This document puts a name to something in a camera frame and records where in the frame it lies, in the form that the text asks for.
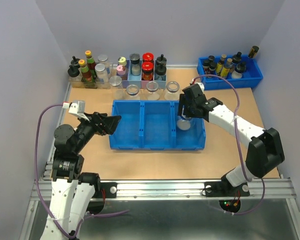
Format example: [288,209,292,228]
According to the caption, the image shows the yellow oil bottle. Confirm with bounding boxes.
[215,54,227,76]
[219,58,233,79]

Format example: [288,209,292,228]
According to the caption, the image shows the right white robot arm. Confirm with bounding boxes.
[178,83,285,195]

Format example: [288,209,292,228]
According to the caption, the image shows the gold black bottle in corner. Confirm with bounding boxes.
[247,45,260,59]

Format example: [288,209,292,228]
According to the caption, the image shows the yellow-cap sauce bottle front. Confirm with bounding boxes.
[78,59,95,89]

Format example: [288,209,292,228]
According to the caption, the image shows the black-top cruet in tray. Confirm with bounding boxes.
[232,51,242,65]

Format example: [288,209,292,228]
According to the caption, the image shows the silver-lid glass jar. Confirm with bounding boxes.
[109,75,125,100]

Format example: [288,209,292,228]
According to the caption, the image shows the dark spice bottle front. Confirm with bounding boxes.
[202,59,217,75]

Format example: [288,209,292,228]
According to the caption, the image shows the blue tray at back right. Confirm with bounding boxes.
[200,54,263,90]

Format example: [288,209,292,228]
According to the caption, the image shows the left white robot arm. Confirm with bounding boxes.
[41,112,122,240]

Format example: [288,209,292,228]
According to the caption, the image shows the black-top white cruet front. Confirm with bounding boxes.
[231,61,247,79]

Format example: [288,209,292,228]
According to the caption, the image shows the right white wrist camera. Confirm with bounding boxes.
[190,80,205,92]

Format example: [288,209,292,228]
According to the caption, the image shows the yellow-cap small bottle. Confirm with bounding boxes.
[117,56,127,67]

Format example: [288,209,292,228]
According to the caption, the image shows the pink-cap small bottle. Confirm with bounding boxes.
[116,64,128,81]

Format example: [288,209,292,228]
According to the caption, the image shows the blue three-compartment bin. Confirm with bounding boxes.
[109,100,206,151]

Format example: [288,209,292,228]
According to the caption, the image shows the yellow oil bottle back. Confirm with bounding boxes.
[215,54,227,76]

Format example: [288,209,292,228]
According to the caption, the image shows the yellow-cap sauce bottle back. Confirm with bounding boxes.
[85,50,97,78]

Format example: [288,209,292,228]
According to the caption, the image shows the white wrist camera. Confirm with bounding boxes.
[190,80,205,92]
[62,100,89,121]

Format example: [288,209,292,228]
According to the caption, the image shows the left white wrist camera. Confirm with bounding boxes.
[62,100,89,121]

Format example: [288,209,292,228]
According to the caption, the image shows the dark spice bottle back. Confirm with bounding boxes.
[208,55,215,63]

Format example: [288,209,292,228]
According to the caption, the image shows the black-top dispenser bottle front left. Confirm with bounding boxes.
[67,65,82,82]

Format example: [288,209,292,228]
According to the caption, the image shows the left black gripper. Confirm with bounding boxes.
[74,110,122,152]

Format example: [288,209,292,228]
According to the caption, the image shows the clear plastic organizer tray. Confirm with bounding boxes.
[67,61,110,89]

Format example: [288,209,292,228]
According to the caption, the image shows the red-lid sauce jar back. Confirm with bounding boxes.
[142,52,154,63]

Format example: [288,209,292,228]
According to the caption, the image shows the grey-lid salt shaker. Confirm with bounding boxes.
[129,53,141,76]

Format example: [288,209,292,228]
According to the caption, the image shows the silver-lid jar front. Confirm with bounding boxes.
[94,63,109,83]

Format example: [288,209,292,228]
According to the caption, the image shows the black-top cruet back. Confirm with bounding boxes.
[155,54,167,66]

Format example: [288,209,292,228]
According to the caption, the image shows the black-top dispenser bottle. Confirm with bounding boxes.
[67,65,82,82]
[70,56,80,69]

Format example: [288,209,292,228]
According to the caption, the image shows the red-lid sauce jar front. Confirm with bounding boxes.
[141,61,154,81]

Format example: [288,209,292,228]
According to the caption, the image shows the silver-lid jar back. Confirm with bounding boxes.
[97,54,111,77]

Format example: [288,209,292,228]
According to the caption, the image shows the dark spice bottle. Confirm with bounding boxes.
[202,59,217,75]
[208,55,215,63]

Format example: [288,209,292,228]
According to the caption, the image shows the pastel four-slot organizer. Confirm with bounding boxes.
[122,59,168,89]

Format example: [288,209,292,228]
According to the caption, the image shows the yellow oil bottle front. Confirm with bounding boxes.
[219,58,233,79]

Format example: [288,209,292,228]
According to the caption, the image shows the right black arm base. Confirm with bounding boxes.
[203,181,250,198]

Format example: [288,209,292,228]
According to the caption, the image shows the black-top dispenser bottle back left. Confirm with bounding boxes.
[70,56,80,69]

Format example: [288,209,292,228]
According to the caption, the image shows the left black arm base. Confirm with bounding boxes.
[92,181,118,199]

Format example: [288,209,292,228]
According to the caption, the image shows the yellow-cap sauce bottle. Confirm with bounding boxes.
[85,50,97,78]
[78,59,95,89]

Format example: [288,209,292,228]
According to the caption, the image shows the red-lid sauce jar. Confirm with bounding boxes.
[141,61,154,81]
[142,52,154,63]

